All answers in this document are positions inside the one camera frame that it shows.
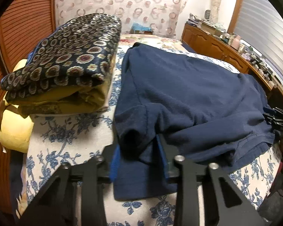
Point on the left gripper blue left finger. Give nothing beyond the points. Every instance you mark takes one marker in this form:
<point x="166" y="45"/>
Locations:
<point x="54" y="204"/>

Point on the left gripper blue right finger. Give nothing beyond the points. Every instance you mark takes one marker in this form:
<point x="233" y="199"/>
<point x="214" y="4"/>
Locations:
<point x="223" y="202"/>

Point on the navy blue printed t-shirt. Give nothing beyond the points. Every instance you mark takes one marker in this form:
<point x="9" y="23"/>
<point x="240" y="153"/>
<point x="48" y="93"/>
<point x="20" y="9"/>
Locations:
<point x="208" y="112"/>

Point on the blue floral white blanket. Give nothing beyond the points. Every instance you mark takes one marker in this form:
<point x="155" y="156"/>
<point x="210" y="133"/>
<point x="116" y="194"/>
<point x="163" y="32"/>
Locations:
<point x="77" y="138"/>

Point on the pink jug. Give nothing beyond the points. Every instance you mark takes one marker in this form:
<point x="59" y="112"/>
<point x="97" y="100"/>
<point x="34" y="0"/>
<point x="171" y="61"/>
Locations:
<point x="236" y="42"/>

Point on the grey window blind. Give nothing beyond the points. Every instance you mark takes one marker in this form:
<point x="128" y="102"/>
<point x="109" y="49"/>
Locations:
<point x="261" y="26"/>

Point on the wooden sideboard cabinet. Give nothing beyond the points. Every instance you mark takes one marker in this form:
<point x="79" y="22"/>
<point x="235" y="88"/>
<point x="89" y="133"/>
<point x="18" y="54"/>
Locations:
<point x="207" y="45"/>

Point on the cardboard box on sideboard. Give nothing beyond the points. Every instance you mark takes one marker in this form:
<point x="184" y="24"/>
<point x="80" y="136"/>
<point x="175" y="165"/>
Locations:
<point x="210" y="29"/>

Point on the yellow folded cloth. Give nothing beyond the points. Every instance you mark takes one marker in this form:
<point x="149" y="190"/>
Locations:
<point x="67" y="100"/>

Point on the navy blue bed sheet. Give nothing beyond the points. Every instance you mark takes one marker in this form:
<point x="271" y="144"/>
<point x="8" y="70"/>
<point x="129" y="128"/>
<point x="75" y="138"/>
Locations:
<point x="187" y="47"/>

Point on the small white desk fan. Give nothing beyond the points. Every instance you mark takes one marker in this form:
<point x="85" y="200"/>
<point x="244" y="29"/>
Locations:
<point x="207" y="14"/>

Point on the dark circle-patterned folded cloth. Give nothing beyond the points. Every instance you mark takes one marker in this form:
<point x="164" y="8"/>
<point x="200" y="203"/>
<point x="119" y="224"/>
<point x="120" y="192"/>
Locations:
<point x="78" y="53"/>

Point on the circle-patterned sheer curtain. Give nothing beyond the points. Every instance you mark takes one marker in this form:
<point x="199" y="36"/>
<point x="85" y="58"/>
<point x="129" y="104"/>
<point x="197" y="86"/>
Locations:
<point x="161" y="16"/>

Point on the cardboard box with blue bag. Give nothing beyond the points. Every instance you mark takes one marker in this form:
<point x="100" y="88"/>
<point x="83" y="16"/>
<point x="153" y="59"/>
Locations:
<point x="139" y="29"/>

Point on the floral pink bed quilt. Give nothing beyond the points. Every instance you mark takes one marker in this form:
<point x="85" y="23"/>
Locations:
<point x="152" y="40"/>

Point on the brown louvered wardrobe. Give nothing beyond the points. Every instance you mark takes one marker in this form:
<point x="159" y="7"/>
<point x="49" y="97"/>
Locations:
<point x="23" y="23"/>

